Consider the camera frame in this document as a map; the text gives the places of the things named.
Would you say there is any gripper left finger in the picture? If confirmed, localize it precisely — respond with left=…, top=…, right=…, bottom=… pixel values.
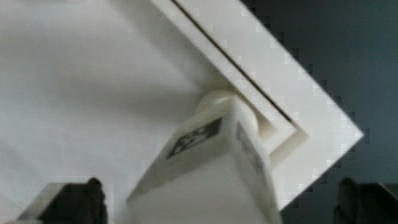
left=16, top=178, right=109, bottom=224

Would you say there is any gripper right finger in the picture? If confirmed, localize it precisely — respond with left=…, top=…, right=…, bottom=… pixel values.
left=334, top=178, right=398, bottom=224

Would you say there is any white leg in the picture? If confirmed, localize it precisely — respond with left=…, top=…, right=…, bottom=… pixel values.
left=128, top=90, right=283, bottom=224

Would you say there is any white square tabletop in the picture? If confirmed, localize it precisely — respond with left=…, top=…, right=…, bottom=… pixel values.
left=0, top=0, right=363, bottom=224

